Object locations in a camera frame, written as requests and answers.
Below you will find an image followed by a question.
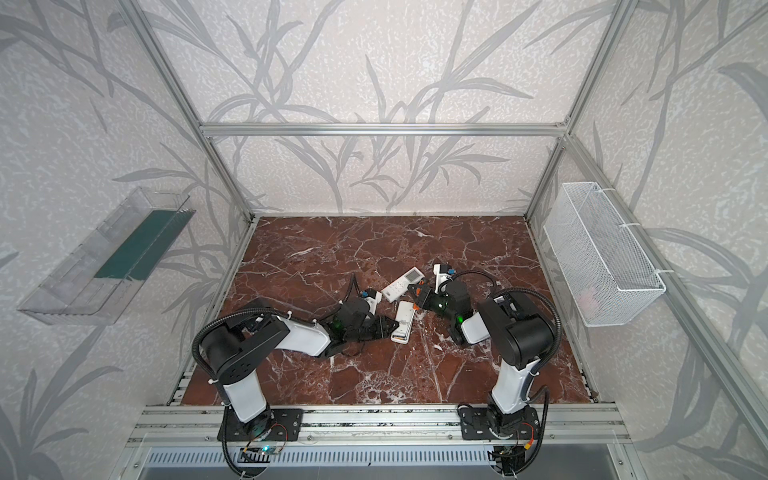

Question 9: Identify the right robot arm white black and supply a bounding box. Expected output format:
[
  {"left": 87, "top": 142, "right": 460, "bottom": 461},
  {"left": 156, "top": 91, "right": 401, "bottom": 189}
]
[{"left": 407, "top": 280, "right": 563, "bottom": 438}]

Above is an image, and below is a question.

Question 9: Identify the small circuit board with wires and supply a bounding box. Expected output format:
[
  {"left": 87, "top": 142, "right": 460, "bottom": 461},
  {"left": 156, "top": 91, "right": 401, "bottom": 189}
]
[{"left": 238, "top": 444, "right": 285, "bottom": 463}]

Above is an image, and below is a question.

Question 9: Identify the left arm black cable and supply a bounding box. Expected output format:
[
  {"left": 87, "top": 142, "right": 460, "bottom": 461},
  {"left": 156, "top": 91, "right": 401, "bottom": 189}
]
[{"left": 190, "top": 274, "right": 361, "bottom": 385}]

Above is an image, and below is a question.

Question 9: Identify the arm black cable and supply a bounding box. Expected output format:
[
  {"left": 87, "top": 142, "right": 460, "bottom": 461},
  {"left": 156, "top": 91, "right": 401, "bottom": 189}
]
[
  {"left": 190, "top": 274, "right": 361, "bottom": 385},
  {"left": 446, "top": 269, "right": 563, "bottom": 376}
]

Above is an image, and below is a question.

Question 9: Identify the white remote being unloaded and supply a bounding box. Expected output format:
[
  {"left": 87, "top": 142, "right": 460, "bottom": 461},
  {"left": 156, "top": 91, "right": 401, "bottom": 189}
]
[{"left": 390, "top": 301, "right": 416, "bottom": 344}]

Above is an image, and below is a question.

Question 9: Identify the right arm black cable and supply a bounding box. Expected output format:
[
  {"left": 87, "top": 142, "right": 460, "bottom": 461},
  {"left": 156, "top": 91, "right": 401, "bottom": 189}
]
[{"left": 446, "top": 269, "right": 563, "bottom": 376}]

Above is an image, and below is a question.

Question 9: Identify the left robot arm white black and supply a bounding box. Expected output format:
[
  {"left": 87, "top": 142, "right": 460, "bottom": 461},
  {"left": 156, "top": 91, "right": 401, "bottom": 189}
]
[{"left": 191, "top": 297, "right": 398, "bottom": 427}]

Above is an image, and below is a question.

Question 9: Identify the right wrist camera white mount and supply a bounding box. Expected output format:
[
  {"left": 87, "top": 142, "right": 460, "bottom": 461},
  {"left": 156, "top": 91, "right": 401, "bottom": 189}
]
[{"left": 433, "top": 263, "right": 456, "bottom": 291}]

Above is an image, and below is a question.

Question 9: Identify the aluminium frame post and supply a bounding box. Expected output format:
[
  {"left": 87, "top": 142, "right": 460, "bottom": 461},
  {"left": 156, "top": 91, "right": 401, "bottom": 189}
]
[
  {"left": 524, "top": 0, "right": 638, "bottom": 223},
  {"left": 118, "top": 0, "right": 255, "bottom": 223}
]

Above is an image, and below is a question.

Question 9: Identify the aluminium horizontal frame bar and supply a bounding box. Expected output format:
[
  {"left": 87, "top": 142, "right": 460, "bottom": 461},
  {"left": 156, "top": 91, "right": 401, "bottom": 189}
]
[{"left": 198, "top": 123, "right": 566, "bottom": 137}]

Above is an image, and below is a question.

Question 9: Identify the orange handled screwdriver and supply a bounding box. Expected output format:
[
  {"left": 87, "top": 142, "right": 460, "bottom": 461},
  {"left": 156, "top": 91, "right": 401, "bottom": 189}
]
[{"left": 408, "top": 283, "right": 422, "bottom": 310}]

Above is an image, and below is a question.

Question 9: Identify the white remote with display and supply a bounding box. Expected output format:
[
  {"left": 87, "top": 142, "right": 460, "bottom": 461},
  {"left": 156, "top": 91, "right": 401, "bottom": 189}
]
[{"left": 382, "top": 267, "right": 424, "bottom": 302}]

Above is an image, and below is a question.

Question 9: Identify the white wire mesh basket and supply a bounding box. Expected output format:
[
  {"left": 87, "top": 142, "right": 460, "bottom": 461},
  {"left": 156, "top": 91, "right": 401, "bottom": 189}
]
[{"left": 544, "top": 182, "right": 666, "bottom": 327}]

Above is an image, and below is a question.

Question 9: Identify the aluminium frame post left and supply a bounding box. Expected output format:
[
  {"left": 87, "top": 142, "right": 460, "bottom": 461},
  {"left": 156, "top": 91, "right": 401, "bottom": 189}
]
[{"left": 118, "top": 0, "right": 255, "bottom": 223}]

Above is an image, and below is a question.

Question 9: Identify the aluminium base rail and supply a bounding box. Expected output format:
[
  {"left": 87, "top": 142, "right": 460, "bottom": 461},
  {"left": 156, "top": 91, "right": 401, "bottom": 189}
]
[{"left": 126, "top": 404, "right": 631, "bottom": 447}]

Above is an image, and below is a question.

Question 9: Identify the clear plastic wall tray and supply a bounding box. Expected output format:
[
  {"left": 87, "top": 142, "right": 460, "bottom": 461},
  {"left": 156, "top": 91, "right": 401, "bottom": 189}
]
[{"left": 18, "top": 187, "right": 196, "bottom": 326}]

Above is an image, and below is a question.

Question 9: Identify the aluminium frame post right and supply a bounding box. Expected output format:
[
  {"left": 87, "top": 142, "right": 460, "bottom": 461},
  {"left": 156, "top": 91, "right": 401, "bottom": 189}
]
[{"left": 524, "top": 0, "right": 638, "bottom": 223}]

